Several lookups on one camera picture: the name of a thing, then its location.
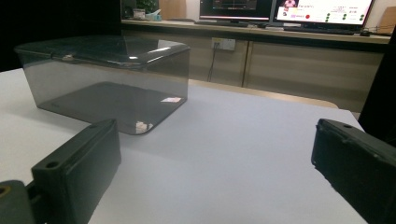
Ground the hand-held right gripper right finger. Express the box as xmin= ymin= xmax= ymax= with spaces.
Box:
xmin=311 ymin=118 xmax=396 ymax=224

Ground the black power cable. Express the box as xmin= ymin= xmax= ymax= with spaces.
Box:
xmin=206 ymin=43 xmax=219 ymax=83

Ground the brown wooden board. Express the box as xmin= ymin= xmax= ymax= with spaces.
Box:
xmin=158 ymin=0 xmax=188 ymax=21

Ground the black keyboard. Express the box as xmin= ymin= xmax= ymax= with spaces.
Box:
xmin=283 ymin=26 xmax=356 ymax=35
xmin=194 ymin=20 xmax=250 ymax=28

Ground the white wall power outlet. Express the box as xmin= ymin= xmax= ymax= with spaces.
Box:
xmin=211 ymin=36 xmax=236 ymax=51

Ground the computer monitor with white screen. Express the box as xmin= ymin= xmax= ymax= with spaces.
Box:
xmin=273 ymin=0 xmax=375 ymax=26

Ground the light blue tissue box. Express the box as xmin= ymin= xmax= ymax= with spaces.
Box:
xmin=145 ymin=8 xmax=163 ymax=22

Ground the transparent grey storage box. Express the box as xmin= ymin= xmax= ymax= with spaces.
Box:
xmin=13 ymin=35 xmax=191 ymax=136

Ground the green potted plant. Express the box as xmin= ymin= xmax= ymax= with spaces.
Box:
xmin=135 ymin=0 xmax=159 ymax=13

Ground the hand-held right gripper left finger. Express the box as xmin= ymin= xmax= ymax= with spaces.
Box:
xmin=31 ymin=119 xmax=122 ymax=224

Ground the computer monitor with dark screen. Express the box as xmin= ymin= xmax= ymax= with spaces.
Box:
xmin=199 ymin=0 xmax=275 ymax=22

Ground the transparent grey box lid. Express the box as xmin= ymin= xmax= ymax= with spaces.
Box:
xmin=13 ymin=35 xmax=191 ymax=70

